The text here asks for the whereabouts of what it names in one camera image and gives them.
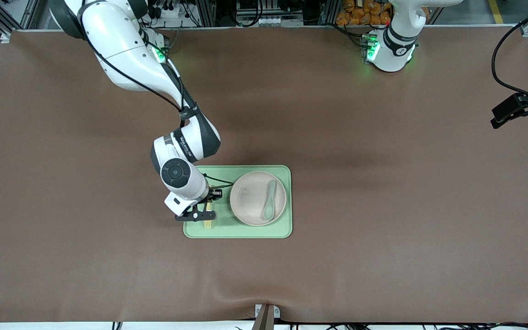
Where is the white connector block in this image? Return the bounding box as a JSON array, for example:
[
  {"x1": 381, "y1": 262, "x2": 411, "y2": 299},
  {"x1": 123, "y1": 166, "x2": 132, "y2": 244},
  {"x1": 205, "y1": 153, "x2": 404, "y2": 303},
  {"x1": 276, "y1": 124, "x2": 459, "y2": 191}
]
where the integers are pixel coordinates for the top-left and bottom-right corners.
[{"x1": 240, "y1": 16, "x2": 281, "y2": 27}]

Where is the light green rectangular tray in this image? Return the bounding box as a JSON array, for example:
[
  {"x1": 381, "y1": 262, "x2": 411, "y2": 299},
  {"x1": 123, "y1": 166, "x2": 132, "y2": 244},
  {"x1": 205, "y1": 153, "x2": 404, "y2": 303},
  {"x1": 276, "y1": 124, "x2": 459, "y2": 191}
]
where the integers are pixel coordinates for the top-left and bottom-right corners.
[{"x1": 183, "y1": 165, "x2": 292, "y2": 239}]

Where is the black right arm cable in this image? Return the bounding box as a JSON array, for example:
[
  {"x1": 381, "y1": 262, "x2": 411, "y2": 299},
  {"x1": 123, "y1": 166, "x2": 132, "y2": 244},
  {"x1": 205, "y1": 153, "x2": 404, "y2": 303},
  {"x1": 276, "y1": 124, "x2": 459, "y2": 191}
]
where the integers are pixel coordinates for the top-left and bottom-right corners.
[{"x1": 77, "y1": 0, "x2": 234, "y2": 186}]

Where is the brown table mat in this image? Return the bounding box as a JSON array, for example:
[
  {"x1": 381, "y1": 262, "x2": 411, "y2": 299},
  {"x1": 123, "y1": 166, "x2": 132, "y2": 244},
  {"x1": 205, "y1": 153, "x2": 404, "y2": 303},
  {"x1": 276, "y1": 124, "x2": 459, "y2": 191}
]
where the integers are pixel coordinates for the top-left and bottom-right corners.
[{"x1": 0, "y1": 25, "x2": 528, "y2": 324}]

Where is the yellow plastic fork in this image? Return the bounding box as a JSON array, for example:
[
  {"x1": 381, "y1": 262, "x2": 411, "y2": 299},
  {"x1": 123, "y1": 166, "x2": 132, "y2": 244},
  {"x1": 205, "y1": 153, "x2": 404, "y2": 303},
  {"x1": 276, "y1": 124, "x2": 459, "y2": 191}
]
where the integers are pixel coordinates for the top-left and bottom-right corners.
[{"x1": 203, "y1": 185, "x2": 215, "y2": 230}]

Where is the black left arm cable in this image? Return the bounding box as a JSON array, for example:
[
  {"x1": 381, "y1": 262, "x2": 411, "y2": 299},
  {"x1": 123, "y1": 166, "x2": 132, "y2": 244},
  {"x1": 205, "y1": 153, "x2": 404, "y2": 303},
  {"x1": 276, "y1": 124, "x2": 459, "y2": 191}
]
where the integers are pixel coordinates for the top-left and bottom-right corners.
[{"x1": 491, "y1": 4, "x2": 528, "y2": 100}]

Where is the pile of orange items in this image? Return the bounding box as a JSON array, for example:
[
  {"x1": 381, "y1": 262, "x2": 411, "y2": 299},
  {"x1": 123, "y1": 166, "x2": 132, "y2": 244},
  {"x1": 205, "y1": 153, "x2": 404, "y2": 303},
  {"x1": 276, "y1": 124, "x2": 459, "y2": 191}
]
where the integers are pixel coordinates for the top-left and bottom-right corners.
[{"x1": 336, "y1": 0, "x2": 393, "y2": 26}]

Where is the white power strip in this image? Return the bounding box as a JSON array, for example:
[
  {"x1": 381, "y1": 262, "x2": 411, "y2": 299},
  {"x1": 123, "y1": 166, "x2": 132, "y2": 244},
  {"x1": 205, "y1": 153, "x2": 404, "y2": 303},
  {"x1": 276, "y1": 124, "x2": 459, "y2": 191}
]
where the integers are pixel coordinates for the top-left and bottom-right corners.
[{"x1": 149, "y1": 2, "x2": 187, "y2": 20}]

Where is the round white plate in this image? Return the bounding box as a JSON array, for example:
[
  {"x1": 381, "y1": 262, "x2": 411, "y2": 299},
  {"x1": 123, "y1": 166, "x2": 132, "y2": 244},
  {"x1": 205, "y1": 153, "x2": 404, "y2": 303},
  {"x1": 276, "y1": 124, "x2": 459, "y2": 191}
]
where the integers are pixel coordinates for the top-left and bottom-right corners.
[{"x1": 229, "y1": 171, "x2": 288, "y2": 227}]

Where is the pale green plastic spoon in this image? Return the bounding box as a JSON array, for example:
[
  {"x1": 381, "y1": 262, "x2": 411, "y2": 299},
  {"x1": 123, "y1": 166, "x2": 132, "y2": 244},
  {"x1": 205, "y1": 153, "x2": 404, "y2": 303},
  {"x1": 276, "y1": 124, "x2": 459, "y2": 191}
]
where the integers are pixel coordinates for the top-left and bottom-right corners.
[{"x1": 262, "y1": 179, "x2": 278, "y2": 220}]

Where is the metal table edge clamp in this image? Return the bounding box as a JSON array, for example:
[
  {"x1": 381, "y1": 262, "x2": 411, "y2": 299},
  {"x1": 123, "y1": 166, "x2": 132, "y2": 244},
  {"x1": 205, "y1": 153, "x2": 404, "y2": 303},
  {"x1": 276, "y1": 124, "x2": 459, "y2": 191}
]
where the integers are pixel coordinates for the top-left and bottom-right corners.
[{"x1": 254, "y1": 303, "x2": 281, "y2": 330}]

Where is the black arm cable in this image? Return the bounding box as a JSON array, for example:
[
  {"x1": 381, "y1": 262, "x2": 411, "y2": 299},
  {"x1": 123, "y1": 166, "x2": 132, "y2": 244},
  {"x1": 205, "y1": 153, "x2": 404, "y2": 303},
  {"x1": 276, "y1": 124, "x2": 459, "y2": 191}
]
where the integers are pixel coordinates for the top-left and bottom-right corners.
[
  {"x1": 77, "y1": 0, "x2": 234, "y2": 186},
  {"x1": 491, "y1": 4, "x2": 528, "y2": 100}
]

